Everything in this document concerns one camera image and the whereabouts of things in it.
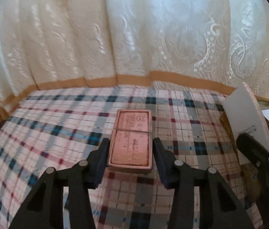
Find plaid tablecloth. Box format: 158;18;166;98
0;87;263;228

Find white patterned cardboard box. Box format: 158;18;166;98
223;82;269;151

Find gold metal tin tray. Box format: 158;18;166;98
220;86;269;203

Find pink box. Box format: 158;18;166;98
107;109;153;174

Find cream lace curtain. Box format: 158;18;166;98
0;0;269;121

